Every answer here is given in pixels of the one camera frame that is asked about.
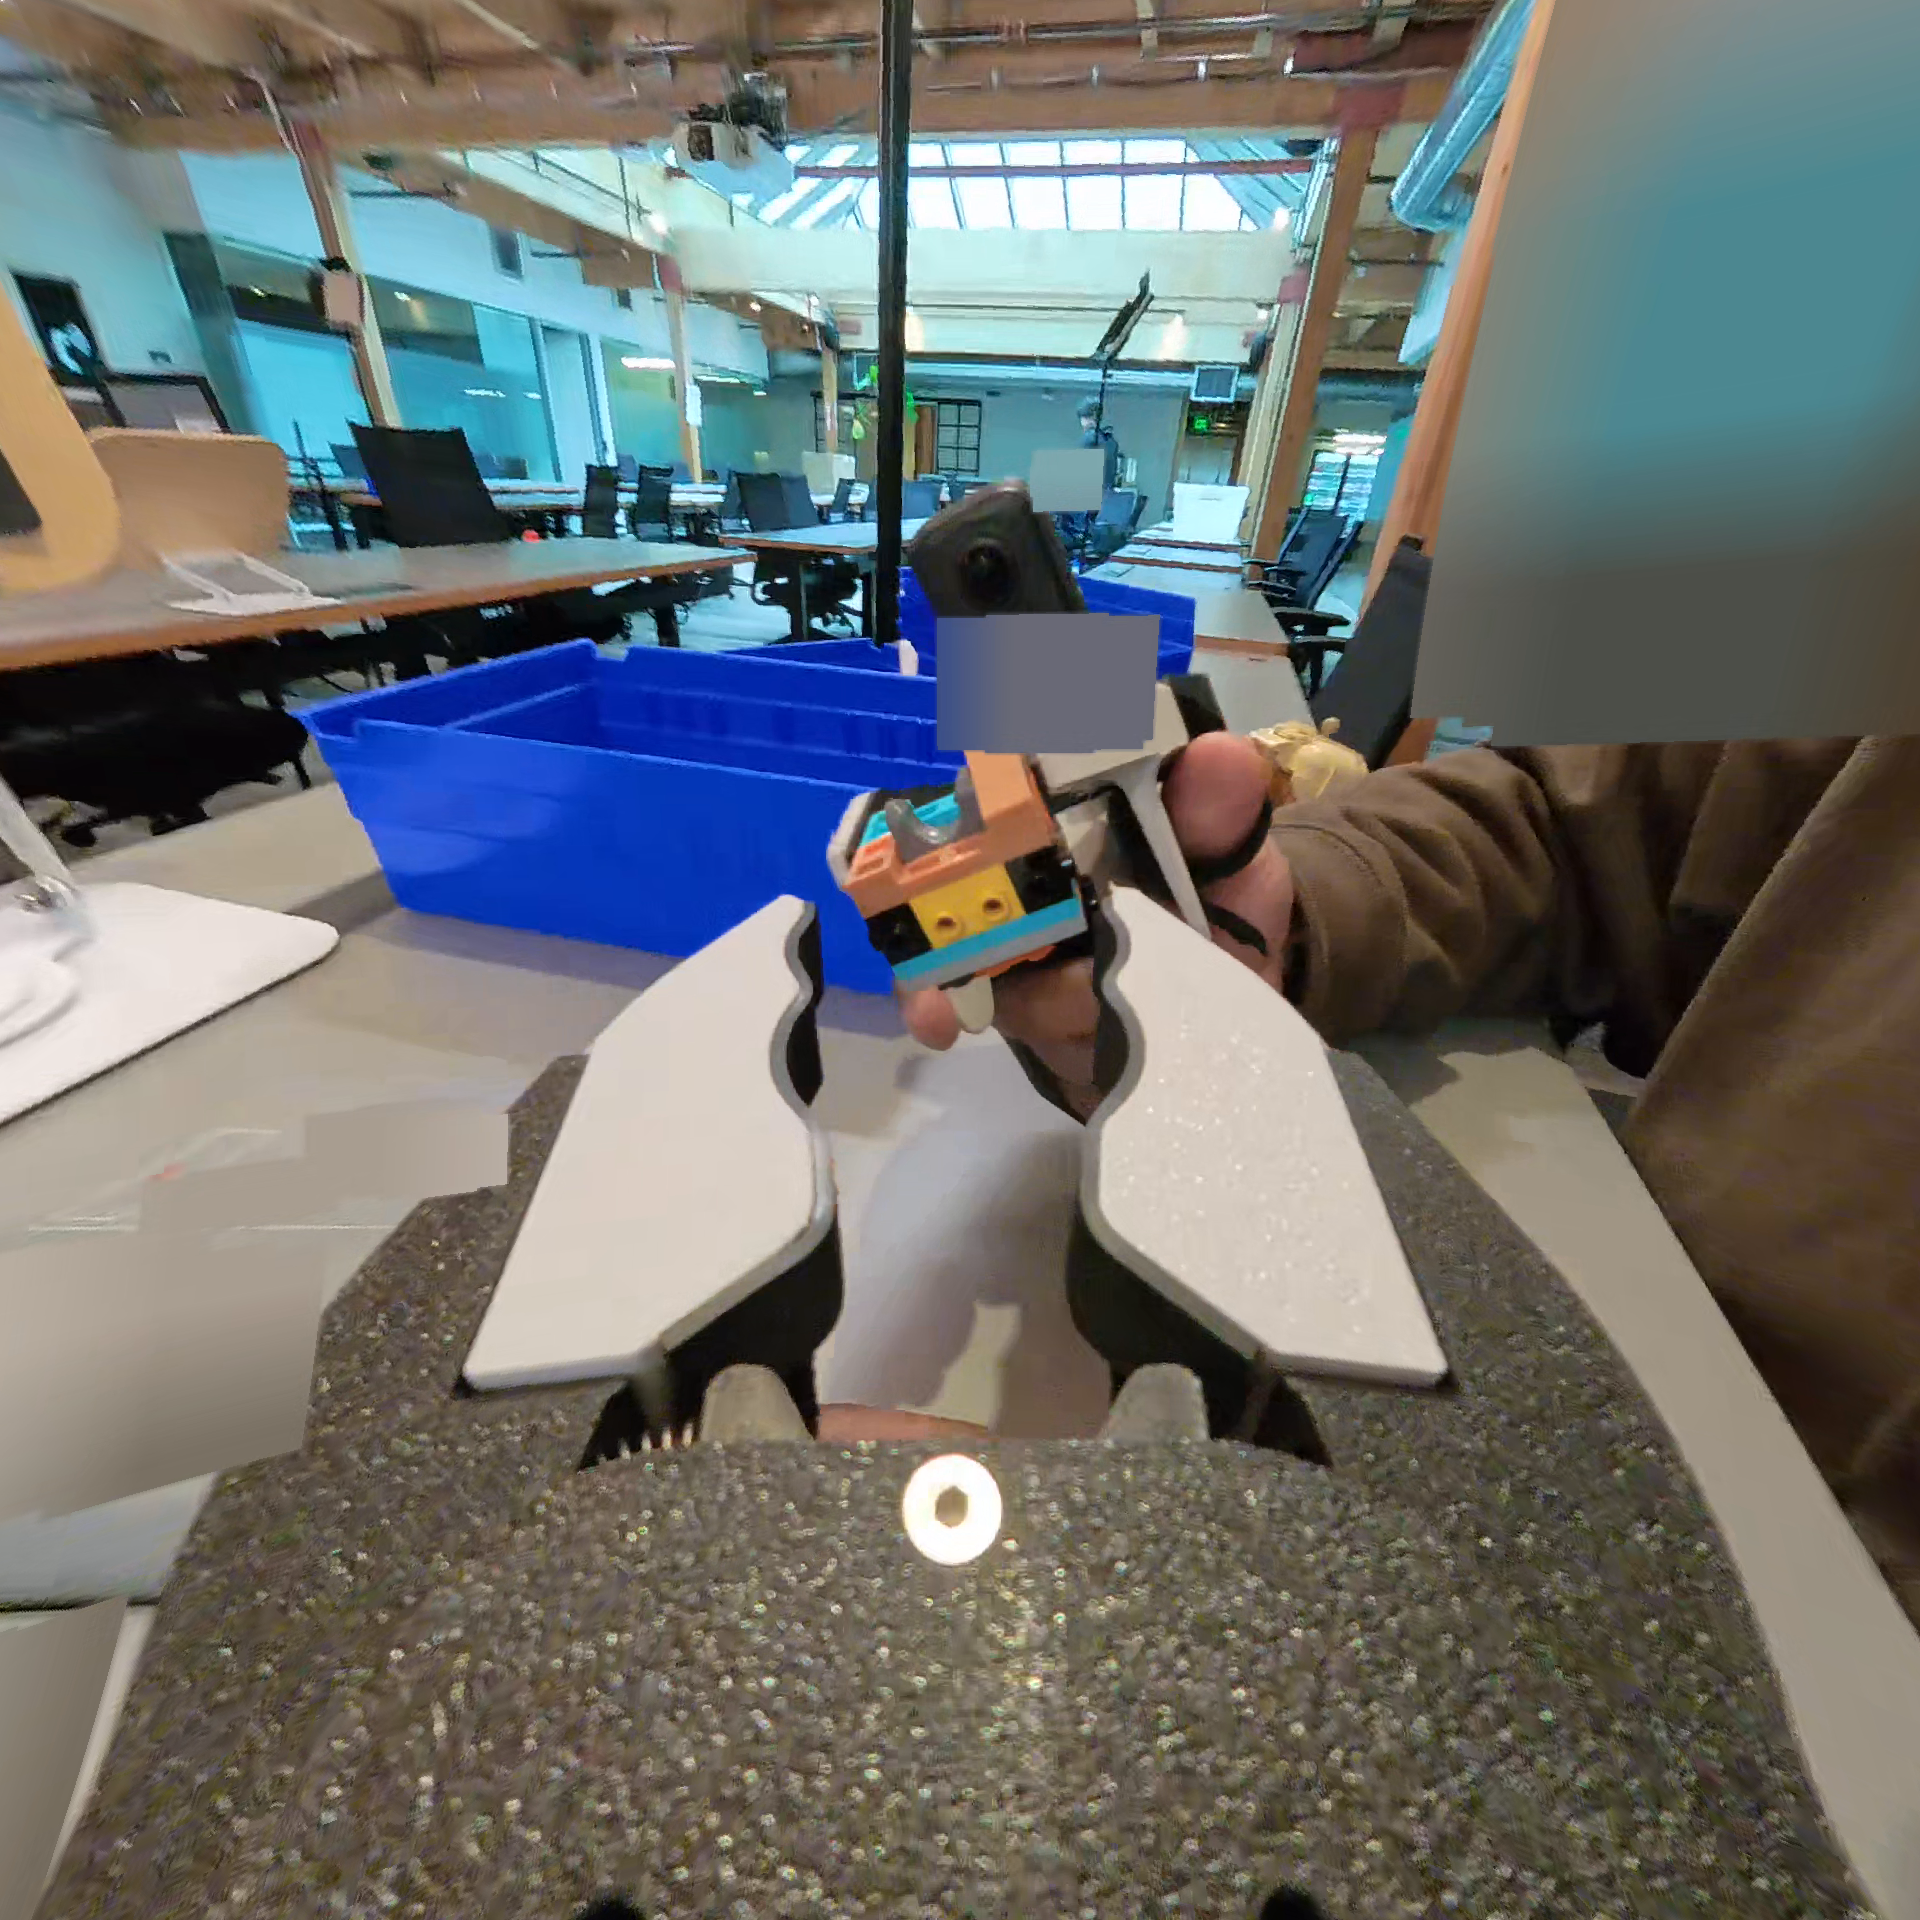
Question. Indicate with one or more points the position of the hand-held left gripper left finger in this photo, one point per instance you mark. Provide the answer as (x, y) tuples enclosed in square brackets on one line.
[(675, 1171)]

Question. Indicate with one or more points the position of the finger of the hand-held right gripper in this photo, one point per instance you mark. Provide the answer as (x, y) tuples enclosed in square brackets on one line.
[(849, 832)]

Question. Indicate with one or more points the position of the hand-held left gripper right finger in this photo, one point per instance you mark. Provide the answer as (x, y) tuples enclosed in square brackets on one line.
[(1244, 1185)]

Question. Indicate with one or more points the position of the multicoloured toy brick model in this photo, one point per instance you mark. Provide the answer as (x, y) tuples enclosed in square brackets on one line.
[(961, 901)]

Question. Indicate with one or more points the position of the person's right forearm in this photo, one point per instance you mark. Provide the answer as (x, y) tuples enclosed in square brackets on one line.
[(1500, 869)]

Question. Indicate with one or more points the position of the wood-edged long desk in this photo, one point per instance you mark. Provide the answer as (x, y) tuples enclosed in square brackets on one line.
[(299, 593)]

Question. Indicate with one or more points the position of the person's right hand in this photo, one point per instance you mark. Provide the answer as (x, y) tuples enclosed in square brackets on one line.
[(1231, 779)]

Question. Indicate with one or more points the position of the blue plastic bin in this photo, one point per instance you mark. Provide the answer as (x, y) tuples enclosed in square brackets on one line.
[(1170, 616), (599, 809)]

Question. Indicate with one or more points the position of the black light stand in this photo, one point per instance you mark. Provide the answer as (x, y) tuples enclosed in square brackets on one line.
[(1125, 323)]

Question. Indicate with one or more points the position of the black stand pole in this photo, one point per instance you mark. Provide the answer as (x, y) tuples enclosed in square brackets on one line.
[(897, 299)]

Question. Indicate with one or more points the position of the tan brick figure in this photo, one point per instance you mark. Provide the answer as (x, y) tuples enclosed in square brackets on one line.
[(1320, 764)]

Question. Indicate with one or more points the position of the black mesh chair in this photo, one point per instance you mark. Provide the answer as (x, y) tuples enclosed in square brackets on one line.
[(1371, 661)]

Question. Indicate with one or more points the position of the white flat pad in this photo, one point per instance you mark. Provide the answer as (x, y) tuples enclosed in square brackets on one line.
[(181, 961)]

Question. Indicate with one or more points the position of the person's brown jacket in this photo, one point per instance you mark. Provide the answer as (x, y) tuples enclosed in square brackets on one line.
[(1786, 1125)]

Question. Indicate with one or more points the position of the black high-back chair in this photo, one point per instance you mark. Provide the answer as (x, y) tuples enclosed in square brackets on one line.
[(428, 481)]

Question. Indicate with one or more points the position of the plywood chair back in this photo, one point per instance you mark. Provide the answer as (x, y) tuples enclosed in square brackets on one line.
[(194, 487)]

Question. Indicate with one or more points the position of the rounded plywood panel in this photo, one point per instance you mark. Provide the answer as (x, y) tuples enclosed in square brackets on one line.
[(59, 481)]

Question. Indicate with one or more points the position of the wooden post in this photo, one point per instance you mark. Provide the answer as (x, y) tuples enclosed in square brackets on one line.
[(1453, 375)]

